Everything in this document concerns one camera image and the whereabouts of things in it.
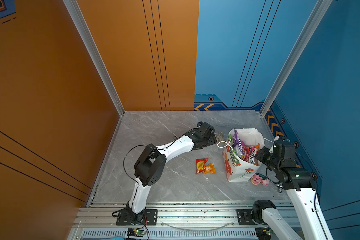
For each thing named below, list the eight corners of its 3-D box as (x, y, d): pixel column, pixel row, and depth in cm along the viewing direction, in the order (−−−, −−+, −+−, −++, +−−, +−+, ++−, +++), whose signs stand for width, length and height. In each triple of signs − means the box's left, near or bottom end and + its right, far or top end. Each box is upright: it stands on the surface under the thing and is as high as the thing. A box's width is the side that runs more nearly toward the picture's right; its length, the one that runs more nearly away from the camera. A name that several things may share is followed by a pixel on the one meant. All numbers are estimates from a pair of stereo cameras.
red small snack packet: (195, 174, 90) (196, 170, 86) (195, 161, 95) (195, 158, 91) (209, 174, 90) (210, 170, 86) (207, 161, 95) (208, 158, 91)
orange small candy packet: (202, 174, 90) (203, 172, 88) (202, 164, 93) (202, 163, 92) (215, 174, 90) (216, 172, 88) (214, 164, 93) (215, 163, 92)
